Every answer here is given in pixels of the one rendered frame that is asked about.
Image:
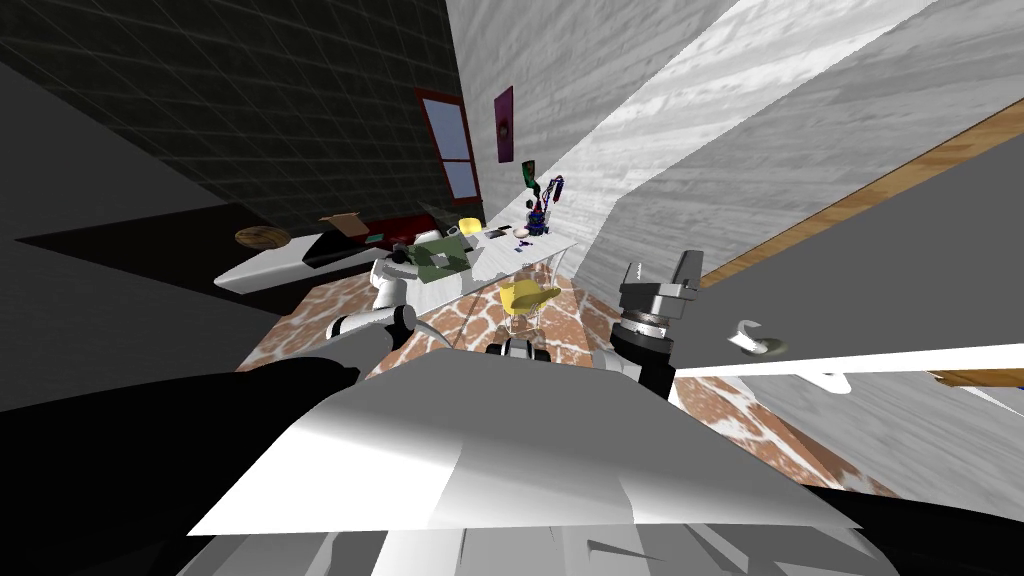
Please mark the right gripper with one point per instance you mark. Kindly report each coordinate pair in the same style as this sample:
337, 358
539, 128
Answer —
660, 300

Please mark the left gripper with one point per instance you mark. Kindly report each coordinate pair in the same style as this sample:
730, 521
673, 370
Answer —
390, 267

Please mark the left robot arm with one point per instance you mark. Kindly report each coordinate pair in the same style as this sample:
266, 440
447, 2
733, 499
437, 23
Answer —
120, 448

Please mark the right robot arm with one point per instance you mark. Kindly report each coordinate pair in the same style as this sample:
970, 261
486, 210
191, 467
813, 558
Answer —
652, 364

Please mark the brown cardboard box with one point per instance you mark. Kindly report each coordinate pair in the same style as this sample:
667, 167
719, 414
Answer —
342, 224

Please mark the white desk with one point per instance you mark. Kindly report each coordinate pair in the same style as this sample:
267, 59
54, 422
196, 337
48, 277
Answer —
500, 260

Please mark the brown round basket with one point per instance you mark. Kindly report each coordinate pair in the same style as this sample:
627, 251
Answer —
262, 238

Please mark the red framed window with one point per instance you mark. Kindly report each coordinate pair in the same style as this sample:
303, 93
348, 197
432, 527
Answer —
450, 144

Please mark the yellow chair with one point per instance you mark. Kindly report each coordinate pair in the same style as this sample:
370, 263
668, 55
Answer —
526, 298

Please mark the grey door leaf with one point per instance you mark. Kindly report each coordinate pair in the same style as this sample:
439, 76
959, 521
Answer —
880, 272

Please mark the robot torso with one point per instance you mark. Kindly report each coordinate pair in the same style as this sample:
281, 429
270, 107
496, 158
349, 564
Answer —
512, 448

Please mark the purple wall picture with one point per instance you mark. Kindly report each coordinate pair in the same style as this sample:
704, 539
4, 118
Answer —
504, 124

